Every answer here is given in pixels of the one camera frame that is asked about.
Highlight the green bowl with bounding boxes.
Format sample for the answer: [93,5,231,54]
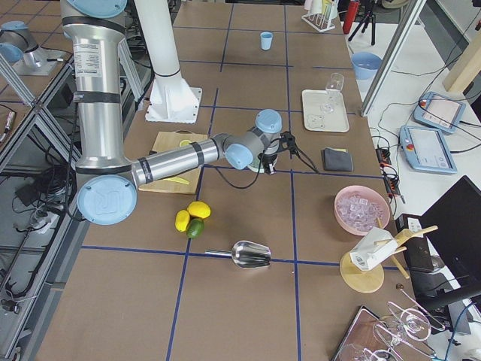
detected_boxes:
[247,159,268,174]

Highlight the wooden cutting board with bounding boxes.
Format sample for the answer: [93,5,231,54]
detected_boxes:
[139,131,207,194]

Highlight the yellow plastic knife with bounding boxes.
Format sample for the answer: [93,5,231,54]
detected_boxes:
[163,177,190,185]

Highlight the cream bear tray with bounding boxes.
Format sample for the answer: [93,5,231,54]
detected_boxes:
[301,89,349,133]

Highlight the hanging wine glasses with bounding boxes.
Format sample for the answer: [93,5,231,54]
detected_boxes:
[337,291,448,361]

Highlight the light blue cup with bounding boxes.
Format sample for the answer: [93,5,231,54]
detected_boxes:
[260,32,274,50]

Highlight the white carton on stand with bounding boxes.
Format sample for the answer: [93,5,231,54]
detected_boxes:
[349,227,398,272]

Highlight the yellow lemon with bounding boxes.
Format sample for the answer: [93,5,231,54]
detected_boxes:
[174,209,191,232]
[187,201,211,219]

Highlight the clear wine glass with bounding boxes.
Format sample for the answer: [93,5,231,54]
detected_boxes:
[320,73,344,114]

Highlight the black power strip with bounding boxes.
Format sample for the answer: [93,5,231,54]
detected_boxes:
[376,147,392,165]

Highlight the blue teach pendant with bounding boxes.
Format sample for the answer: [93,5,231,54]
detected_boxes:
[399,126,457,174]
[413,91,466,134]

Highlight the metal ice scoop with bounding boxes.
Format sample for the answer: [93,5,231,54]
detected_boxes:
[204,240,271,268]

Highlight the red bottle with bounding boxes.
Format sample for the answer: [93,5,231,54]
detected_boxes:
[343,0,359,35]

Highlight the white cup rack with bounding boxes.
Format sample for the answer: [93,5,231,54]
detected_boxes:
[301,0,338,32]

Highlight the grey folded cloth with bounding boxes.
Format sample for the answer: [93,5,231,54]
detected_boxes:
[321,147,353,171]

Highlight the blue bucket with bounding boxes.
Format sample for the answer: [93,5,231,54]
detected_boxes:
[351,52,383,80]

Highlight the black tripod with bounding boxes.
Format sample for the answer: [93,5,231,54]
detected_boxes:
[348,0,377,46]

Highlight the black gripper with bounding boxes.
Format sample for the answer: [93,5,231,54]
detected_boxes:
[261,151,277,174]

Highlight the pink bowl of ice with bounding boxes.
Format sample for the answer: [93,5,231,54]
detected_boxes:
[334,185,391,235]

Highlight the green lime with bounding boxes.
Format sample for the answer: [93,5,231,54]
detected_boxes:
[186,218,204,239]

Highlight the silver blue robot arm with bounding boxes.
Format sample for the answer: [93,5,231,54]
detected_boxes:
[61,1,283,225]

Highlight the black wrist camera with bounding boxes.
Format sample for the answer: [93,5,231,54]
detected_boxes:
[279,131,298,155]

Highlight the lemon slice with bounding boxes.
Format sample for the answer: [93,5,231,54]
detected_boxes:
[179,139,192,147]

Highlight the wooden stand with round base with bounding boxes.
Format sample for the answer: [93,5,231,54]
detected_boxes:
[340,226,438,293]

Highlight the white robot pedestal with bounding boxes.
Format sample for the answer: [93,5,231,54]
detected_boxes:
[135,0,202,124]

